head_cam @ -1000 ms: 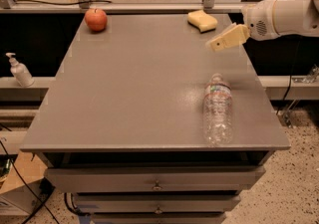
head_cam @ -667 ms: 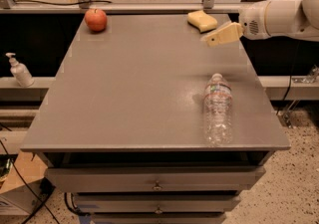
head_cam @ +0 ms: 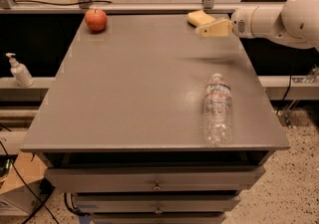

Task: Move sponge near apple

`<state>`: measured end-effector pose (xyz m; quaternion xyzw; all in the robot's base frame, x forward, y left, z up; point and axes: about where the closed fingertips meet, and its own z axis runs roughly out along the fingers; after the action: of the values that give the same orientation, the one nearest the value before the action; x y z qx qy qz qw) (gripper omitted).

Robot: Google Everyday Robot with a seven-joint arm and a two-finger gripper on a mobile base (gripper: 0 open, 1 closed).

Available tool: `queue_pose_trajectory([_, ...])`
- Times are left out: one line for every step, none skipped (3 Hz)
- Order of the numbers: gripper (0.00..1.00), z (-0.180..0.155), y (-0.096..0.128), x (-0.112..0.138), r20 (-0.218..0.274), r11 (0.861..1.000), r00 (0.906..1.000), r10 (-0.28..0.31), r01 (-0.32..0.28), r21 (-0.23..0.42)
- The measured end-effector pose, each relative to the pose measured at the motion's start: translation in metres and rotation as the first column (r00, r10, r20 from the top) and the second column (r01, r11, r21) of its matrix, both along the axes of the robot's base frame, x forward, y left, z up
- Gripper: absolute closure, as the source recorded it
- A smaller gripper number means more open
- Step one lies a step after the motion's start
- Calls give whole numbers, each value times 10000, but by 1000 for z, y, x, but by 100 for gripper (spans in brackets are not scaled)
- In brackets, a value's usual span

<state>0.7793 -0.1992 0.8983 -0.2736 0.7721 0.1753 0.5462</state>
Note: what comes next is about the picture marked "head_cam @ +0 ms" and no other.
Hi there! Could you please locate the cardboard box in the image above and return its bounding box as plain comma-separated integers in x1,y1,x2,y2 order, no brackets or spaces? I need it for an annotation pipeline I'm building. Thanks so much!
0,150,48,217

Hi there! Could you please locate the black floor cable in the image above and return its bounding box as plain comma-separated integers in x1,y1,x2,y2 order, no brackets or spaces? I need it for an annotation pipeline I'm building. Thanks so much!
0,139,60,224

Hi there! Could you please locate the yellow sponge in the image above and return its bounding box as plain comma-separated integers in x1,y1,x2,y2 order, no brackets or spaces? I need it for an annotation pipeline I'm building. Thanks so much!
187,10,215,27

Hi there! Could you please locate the top grey drawer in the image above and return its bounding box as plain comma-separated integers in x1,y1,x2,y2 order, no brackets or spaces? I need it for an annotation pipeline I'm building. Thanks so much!
45,166,265,193

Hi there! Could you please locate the red apple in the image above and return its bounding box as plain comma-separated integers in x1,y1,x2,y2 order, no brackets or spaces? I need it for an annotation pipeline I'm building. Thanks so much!
84,9,108,32

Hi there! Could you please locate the grey drawer cabinet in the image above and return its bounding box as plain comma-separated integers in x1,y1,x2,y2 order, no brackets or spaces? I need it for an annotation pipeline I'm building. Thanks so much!
19,13,291,224

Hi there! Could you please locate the grey drawer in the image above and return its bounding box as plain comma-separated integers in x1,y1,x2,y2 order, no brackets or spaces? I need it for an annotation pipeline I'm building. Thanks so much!
92,213,226,224
74,194,240,214
45,166,265,193

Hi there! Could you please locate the middle grey drawer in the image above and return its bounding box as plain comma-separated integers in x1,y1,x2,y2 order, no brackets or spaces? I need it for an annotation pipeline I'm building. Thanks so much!
74,194,240,214

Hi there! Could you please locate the bottom grey drawer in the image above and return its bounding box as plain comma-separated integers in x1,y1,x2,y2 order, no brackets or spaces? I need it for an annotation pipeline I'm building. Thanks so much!
92,213,226,224

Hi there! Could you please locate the clear plastic water bottle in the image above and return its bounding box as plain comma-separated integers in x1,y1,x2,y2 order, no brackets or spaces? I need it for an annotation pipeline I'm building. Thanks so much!
202,74,232,146

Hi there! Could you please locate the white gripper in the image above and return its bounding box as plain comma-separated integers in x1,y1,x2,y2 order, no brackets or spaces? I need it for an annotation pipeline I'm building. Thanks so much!
195,6,258,39

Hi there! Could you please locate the white pump soap bottle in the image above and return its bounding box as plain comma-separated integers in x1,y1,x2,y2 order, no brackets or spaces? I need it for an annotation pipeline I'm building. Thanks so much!
6,53,34,88

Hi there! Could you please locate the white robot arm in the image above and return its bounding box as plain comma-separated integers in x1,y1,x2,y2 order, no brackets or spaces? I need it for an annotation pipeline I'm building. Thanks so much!
195,0,319,51

